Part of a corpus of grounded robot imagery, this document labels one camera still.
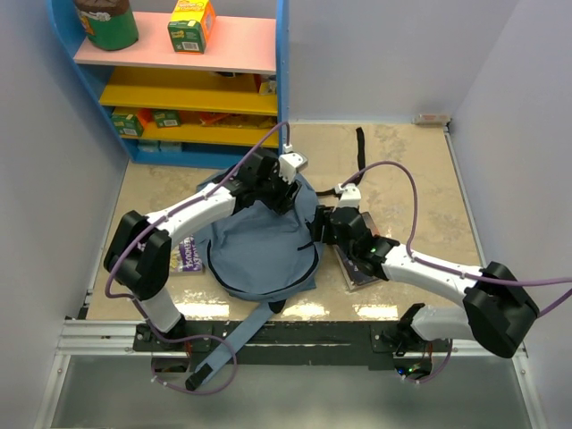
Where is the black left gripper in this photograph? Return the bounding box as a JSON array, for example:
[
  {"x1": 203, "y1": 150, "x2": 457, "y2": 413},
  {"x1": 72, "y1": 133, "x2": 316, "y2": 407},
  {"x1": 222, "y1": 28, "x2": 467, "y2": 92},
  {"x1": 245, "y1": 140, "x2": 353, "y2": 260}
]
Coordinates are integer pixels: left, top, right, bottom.
[{"x1": 256, "y1": 164, "x2": 301, "y2": 215}]

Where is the blue student backpack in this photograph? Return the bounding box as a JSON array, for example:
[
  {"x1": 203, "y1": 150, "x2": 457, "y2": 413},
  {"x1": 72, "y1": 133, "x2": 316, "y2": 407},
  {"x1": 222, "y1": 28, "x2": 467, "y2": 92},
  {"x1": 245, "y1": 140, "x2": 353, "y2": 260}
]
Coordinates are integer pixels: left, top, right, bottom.
[{"x1": 185, "y1": 175, "x2": 327, "y2": 391}]

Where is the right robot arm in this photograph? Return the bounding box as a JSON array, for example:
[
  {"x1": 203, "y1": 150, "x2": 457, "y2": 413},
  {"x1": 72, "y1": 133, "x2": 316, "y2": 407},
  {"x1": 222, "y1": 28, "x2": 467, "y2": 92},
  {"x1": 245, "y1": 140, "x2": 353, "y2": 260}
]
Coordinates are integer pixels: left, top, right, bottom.
[{"x1": 309, "y1": 206, "x2": 540, "y2": 358}]

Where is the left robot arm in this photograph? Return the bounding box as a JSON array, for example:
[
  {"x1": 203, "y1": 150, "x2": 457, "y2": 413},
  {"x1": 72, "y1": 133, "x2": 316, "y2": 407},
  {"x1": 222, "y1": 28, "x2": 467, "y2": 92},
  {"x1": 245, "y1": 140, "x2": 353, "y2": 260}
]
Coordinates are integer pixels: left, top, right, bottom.
[{"x1": 104, "y1": 148, "x2": 307, "y2": 350}]

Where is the light blue tissue pack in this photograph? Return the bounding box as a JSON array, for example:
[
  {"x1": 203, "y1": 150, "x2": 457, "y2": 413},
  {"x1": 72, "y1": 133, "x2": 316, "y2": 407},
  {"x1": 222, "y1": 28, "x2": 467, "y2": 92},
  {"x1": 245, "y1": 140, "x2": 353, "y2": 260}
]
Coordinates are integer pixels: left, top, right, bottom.
[{"x1": 137, "y1": 139, "x2": 160, "y2": 153}]

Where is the Tale of Two Cities book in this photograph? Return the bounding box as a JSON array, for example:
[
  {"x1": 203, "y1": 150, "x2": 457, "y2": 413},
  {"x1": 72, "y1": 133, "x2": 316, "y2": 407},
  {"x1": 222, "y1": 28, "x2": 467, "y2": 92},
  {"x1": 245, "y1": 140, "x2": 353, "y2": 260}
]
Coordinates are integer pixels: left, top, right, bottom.
[{"x1": 333, "y1": 213, "x2": 391, "y2": 290}]

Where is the purple storey treehouse book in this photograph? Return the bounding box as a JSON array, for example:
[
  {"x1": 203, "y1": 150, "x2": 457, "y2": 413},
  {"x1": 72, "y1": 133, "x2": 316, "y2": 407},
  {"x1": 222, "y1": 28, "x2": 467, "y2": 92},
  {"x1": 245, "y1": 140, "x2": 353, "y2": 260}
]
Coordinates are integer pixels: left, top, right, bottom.
[{"x1": 169, "y1": 235, "x2": 204, "y2": 274}]

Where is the small green box on shelf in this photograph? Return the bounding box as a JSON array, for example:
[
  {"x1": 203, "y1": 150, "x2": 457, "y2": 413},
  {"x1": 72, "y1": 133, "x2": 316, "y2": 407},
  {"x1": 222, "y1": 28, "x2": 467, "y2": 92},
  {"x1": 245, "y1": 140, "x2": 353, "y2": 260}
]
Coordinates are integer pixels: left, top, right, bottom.
[{"x1": 152, "y1": 109, "x2": 181, "y2": 128}]

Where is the blue shelf unit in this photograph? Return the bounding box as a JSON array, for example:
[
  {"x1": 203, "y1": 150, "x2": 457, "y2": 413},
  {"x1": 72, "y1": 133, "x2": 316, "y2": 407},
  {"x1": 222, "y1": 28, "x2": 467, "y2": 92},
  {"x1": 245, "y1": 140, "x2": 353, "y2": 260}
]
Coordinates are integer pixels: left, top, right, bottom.
[{"x1": 46, "y1": 1, "x2": 288, "y2": 169}]

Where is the yellow green carton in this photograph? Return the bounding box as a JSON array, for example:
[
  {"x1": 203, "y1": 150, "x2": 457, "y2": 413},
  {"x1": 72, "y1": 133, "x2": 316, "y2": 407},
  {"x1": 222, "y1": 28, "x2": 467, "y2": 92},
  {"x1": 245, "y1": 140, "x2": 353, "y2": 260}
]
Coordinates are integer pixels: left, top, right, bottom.
[{"x1": 167, "y1": 0, "x2": 216, "y2": 54}]

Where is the green brown canister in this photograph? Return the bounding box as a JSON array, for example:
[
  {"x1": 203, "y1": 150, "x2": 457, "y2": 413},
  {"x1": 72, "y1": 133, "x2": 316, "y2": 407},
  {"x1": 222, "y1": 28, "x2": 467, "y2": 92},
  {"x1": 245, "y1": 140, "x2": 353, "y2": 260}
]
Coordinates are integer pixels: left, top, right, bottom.
[{"x1": 73, "y1": 0, "x2": 139, "y2": 51}]

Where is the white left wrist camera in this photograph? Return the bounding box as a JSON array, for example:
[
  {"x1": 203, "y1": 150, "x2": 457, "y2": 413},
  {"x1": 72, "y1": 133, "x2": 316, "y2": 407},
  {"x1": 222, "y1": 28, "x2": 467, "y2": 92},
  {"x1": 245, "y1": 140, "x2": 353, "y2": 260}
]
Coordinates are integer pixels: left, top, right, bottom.
[{"x1": 278, "y1": 152, "x2": 308, "y2": 183}]

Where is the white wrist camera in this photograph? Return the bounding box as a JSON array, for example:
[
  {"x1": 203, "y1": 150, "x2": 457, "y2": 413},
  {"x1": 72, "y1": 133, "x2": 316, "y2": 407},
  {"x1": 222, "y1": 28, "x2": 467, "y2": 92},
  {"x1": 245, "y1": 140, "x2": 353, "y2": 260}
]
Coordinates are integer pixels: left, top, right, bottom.
[
  {"x1": 334, "y1": 182, "x2": 361, "y2": 209},
  {"x1": 278, "y1": 152, "x2": 308, "y2": 183}
]

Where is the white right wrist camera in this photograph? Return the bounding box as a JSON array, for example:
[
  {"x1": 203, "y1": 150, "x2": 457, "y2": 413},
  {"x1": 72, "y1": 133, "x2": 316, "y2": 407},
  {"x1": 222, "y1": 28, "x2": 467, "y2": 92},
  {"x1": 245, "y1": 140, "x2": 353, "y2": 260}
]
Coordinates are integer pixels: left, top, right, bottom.
[{"x1": 334, "y1": 182, "x2": 361, "y2": 209}]

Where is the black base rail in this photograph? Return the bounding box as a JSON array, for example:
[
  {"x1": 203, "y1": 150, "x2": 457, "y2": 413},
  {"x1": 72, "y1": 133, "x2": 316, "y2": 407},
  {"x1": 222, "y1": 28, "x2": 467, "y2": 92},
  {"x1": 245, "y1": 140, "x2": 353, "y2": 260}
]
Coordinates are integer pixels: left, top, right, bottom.
[{"x1": 133, "y1": 321, "x2": 447, "y2": 378}]

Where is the white wall label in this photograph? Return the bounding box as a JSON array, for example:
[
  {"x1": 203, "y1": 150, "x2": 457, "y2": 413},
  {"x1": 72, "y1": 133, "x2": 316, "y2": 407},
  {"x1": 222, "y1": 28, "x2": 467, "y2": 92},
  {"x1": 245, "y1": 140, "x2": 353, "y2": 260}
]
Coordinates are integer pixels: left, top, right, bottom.
[{"x1": 412, "y1": 114, "x2": 451, "y2": 127}]

